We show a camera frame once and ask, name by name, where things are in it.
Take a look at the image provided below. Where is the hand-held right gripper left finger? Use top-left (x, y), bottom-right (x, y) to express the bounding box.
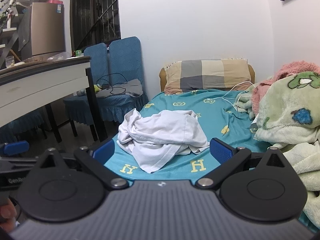
top-left (35, 140), bottom-right (130, 190)

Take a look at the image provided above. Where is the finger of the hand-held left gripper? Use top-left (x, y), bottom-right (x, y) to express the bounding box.
top-left (0, 141), bottom-right (30, 157)

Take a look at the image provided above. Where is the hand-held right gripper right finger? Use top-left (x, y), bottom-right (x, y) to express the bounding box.
top-left (195, 137), bottom-right (288, 189)

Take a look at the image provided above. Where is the white t-shirt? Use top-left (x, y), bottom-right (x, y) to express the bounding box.
top-left (117, 108), bottom-right (210, 173)

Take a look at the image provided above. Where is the person's left hand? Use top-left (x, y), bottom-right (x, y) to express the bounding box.
top-left (0, 200), bottom-right (18, 230)

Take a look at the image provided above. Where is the teal printed bed sheet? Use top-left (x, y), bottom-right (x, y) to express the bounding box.
top-left (103, 89), bottom-right (320, 238)

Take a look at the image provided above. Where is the white table with dark top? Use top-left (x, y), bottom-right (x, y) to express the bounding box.
top-left (0, 56), bottom-right (108, 143)

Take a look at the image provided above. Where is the green plush blanket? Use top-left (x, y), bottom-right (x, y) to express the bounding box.
top-left (234, 71), bottom-right (320, 228)

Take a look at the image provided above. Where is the grey cloth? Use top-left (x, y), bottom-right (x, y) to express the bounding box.
top-left (96, 78), bottom-right (143, 98)

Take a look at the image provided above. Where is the plaid pillow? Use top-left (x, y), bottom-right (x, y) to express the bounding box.
top-left (164, 59), bottom-right (252, 94)

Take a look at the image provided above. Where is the clear plastic bag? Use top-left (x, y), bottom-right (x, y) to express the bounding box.
top-left (46, 51), bottom-right (72, 61)

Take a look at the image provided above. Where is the green and pink fleece blanket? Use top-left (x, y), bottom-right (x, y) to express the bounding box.
top-left (251, 60), bottom-right (320, 115)

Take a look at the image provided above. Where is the grey hanging towel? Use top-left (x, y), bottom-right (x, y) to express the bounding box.
top-left (18, 12), bottom-right (32, 52)

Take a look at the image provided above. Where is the gold refrigerator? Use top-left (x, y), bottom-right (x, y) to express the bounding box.
top-left (21, 2), bottom-right (67, 58)

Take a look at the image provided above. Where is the dark barred window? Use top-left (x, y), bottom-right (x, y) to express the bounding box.
top-left (69, 0), bottom-right (122, 53)

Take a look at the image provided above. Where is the black cable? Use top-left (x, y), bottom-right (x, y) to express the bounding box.
top-left (96, 73), bottom-right (129, 95)

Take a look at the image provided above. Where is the white charging cable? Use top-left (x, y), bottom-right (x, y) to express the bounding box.
top-left (206, 81), bottom-right (254, 117)

